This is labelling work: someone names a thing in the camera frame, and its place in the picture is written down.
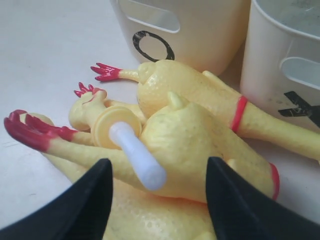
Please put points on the yellow rubber chicken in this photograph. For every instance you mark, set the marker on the yellow rubber chicken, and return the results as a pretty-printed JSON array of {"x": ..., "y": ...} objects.
[
  {"x": 156, "y": 79},
  {"x": 136, "y": 215}
]

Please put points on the cream bin marked O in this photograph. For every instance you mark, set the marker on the cream bin marked O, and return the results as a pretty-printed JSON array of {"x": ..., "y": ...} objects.
[{"x": 204, "y": 34}]

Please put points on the cream bin marked X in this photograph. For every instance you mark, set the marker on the cream bin marked X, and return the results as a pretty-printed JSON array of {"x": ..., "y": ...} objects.
[{"x": 281, "y": 64}]

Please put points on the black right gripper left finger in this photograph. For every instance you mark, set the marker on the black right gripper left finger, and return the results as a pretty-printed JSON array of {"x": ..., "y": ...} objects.
[{"x": 80, "y": 213}]

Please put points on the rubber chicken with white squeaker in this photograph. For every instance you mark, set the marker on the rubber chicken with white squeaker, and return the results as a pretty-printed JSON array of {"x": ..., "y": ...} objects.
[{"x": 181, "y": 137}]

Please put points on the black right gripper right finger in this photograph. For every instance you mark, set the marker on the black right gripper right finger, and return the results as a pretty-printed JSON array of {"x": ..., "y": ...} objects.
[{"x": 239, "y": 211}]

